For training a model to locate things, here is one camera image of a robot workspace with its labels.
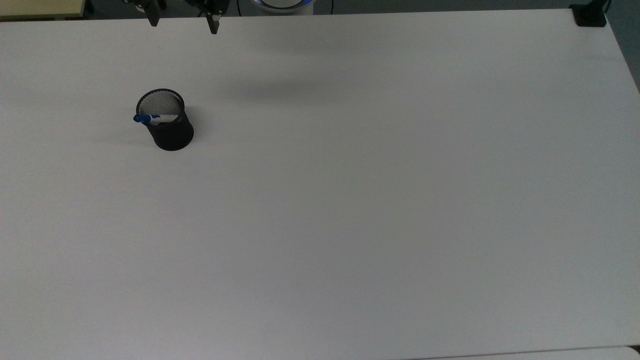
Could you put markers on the black Franka gripper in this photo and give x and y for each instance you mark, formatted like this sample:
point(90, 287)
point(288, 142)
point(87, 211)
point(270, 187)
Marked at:
point(210, 5)

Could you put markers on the blue capped white marker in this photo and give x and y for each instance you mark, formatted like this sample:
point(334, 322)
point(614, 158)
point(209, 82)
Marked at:
point(150, 119)

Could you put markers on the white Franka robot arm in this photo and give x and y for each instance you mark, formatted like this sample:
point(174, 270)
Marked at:
point(282, 4)

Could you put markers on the black mesh pen cup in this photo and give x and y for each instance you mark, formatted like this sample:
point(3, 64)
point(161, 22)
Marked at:
point(172, 136)

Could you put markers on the beige side table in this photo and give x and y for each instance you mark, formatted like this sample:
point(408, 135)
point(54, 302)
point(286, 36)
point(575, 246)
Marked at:
point(40, 7)

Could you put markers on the black camera stand clamp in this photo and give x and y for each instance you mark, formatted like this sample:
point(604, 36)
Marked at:
point(590, 17)

